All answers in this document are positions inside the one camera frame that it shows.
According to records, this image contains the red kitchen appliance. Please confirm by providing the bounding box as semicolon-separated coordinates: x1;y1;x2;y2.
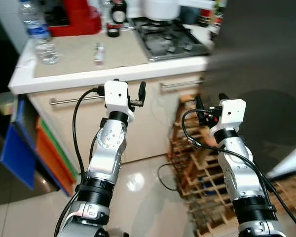
48;0;103;38

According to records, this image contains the thin black floor cable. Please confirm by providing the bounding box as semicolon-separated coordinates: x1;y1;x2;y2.
157;163;181;192

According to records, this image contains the steel gas hob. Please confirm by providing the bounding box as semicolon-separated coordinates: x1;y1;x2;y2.
132;17;212;62

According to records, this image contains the green plastic board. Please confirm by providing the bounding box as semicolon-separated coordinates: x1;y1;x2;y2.
38;116;82;178

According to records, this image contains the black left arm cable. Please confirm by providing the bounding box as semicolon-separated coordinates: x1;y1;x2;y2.
54;87;106;237

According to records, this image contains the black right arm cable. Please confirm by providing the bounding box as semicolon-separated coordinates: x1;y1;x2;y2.
181;109;296;236

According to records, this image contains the beige kitchen cabinet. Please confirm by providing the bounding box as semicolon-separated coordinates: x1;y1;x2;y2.
9;25;212;166

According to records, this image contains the clear water bottle blue cap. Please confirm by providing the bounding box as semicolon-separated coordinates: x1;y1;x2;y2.
17;0;61;66

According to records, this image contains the black round jar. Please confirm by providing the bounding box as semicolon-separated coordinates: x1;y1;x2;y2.
110;0;128;25

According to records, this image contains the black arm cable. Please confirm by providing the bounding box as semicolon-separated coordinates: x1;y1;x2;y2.
181;109;296;236
54;87;106;237

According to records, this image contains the small black ring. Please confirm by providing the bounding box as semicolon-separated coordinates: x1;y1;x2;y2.
107;27;121;39

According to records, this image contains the dark sauce bottle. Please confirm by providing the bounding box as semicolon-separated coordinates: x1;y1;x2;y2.
210;0;225;38
197;7;211;28

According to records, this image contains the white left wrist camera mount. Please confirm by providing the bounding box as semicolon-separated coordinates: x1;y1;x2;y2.
104;81;134;122

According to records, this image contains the small clear bottle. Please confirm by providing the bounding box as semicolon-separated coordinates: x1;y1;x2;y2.
94;42;106;66

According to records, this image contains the dark grey mini fridge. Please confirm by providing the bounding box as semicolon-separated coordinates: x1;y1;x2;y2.
201;0;296;179

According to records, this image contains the white pot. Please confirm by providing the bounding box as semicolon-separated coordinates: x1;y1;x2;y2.
143;0;181;22

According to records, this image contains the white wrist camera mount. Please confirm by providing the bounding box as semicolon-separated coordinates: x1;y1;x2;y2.
209;99;248;135
104;81;134;122

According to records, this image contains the steel bar drawer handle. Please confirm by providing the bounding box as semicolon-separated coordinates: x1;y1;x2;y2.
49;96;107;106
159;79;204;90

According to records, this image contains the wooden wine rack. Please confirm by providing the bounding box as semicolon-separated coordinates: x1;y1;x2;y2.
167;95;296;237

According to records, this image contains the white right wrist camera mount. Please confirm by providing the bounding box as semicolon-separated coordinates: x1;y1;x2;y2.
209;99;248;135

